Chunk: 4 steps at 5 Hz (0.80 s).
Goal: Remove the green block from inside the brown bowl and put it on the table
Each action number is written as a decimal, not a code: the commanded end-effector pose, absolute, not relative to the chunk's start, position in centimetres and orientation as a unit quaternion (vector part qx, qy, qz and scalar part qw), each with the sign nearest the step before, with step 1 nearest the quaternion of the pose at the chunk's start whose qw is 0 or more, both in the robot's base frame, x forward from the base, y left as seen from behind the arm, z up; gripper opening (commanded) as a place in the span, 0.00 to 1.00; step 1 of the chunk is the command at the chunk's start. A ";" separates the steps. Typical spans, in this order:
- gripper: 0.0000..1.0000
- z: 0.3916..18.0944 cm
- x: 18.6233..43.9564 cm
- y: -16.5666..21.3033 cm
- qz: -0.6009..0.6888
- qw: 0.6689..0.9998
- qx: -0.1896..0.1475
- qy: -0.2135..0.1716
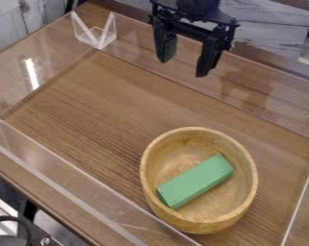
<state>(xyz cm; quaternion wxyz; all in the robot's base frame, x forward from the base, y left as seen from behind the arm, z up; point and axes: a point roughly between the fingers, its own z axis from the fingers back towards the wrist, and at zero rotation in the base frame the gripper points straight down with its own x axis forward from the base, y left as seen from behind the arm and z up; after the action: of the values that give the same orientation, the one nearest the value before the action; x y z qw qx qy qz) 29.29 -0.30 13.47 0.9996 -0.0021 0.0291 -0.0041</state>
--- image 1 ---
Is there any clear acrylic corner bracket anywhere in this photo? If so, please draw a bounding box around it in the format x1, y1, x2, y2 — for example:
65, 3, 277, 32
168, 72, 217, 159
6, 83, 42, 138
70, 12, 117, 50

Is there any brown wooden bowl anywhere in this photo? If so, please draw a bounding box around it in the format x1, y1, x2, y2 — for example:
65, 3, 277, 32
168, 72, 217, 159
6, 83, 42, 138
140, 127, 258, 234

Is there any clear acrylic tray wall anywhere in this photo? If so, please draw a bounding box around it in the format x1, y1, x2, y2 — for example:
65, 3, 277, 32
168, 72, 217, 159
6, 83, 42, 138
0, 119, 201, 246

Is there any green rectangular block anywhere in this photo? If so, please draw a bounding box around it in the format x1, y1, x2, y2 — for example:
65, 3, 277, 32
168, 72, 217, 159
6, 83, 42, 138
156, 154, 234, 209

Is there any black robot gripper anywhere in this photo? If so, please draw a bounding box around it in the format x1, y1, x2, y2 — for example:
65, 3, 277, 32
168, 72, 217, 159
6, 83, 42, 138
150, 0, 239, 77

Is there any black cable lower left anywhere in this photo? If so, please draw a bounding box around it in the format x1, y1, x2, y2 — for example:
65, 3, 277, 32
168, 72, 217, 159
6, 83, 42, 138
0, 215, 36, 246

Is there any black table leg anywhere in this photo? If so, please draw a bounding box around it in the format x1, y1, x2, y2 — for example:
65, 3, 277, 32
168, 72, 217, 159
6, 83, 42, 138
21, 200, 38, 222

